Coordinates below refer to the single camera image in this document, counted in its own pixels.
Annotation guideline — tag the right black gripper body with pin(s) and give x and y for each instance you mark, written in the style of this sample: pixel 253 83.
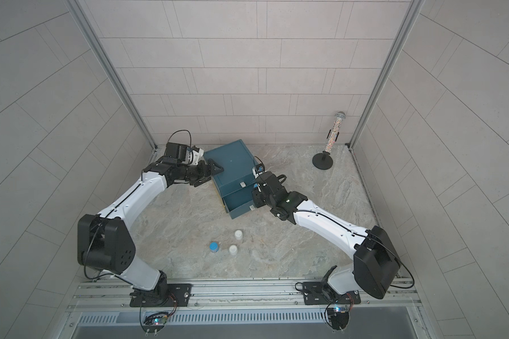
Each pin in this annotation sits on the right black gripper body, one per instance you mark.
pixel 261 197

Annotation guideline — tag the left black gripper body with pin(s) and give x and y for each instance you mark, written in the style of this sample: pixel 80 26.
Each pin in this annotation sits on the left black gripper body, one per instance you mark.
pixel 192 173

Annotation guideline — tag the teal three-drawer cabinet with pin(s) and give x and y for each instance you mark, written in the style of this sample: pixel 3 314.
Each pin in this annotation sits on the teal three-drawer cabinet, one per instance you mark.
pixel 236 183

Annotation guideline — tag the blue paint can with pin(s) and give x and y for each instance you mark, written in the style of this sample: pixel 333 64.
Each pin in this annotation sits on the blue paint can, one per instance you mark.
pixel 214 247

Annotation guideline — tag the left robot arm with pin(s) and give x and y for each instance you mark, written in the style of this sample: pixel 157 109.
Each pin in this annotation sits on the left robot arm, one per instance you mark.
pixel 104 241

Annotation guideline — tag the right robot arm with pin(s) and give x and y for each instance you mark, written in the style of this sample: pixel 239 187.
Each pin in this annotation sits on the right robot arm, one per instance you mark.
pixel 375 262

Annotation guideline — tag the white paint can far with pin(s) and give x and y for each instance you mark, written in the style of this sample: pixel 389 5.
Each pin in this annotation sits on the white paint can far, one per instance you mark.
pixel 238 235

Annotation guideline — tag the white paint can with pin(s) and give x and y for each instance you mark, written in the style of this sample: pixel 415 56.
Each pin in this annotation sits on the white paint can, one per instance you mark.
pixel 238 235
pixel 233 250

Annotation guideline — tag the white paint can near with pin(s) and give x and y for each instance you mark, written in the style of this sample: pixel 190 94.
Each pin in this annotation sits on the white paint can near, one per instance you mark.
pixel 233 250

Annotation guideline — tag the right circuit board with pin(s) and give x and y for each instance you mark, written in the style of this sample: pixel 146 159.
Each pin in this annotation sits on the right circuit board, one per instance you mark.
pixel 337 318

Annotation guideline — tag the circuit board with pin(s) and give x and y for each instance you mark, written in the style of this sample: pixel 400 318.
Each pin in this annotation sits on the circuit board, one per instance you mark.
pixel 154 323
pixel 337 318

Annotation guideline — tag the left circuit board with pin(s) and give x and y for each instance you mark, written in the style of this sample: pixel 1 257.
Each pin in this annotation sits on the left circuit board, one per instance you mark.
pixel 154 323

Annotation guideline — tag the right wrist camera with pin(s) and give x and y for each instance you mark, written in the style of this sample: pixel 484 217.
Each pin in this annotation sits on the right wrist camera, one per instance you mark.
pixel 258 170

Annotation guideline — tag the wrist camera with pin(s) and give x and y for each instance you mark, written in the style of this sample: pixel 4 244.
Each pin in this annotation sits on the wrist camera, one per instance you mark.
pixel 258 170
pixel 183 154

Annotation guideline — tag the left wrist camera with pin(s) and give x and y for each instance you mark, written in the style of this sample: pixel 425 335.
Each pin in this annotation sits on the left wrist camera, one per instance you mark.
pixel 183 154

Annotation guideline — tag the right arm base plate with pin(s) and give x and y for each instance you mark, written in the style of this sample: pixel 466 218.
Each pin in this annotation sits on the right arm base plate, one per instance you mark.
pixel 319 293

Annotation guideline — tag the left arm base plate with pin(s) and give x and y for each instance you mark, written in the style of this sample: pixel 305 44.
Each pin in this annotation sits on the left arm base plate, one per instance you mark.
pixel 174 295

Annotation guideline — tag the aluminium mounting rail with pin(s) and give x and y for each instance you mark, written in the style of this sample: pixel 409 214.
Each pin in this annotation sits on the aluminium mounting rail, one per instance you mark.
pixel 199 294

